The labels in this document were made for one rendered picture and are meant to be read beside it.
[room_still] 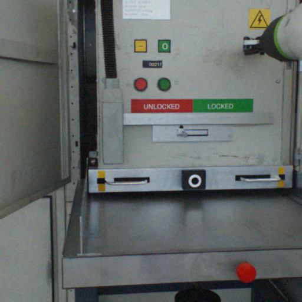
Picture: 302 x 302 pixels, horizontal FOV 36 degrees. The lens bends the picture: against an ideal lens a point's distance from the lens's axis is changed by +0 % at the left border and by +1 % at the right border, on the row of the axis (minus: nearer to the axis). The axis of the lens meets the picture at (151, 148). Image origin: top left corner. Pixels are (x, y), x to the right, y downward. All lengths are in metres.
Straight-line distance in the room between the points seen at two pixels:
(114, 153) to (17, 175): 0.27
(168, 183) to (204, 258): 0.41
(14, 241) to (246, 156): 0.75
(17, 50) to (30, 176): 0.33
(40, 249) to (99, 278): 0.71
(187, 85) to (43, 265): 0.73
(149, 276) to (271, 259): 0.22
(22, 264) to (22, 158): 0.43
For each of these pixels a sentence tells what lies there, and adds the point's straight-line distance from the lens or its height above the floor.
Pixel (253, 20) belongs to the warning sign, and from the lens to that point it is 1.26.
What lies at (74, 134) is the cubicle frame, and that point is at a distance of 1.45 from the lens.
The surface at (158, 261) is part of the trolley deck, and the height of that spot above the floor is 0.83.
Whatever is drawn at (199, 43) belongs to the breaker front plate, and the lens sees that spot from 1.21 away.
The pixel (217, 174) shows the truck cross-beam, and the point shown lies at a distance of 1.23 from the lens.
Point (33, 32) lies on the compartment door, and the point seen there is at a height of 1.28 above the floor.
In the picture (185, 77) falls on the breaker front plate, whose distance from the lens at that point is 1.20.
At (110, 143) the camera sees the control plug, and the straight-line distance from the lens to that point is 1.07.
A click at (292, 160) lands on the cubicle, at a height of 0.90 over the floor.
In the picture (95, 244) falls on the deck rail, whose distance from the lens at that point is 0.85.
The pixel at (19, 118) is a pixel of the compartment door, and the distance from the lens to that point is 1.21.
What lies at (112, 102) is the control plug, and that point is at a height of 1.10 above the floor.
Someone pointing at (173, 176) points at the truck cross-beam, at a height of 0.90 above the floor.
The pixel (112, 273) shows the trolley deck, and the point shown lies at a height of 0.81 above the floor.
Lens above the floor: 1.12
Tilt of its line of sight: 7 degrees down
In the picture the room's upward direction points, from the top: straight up
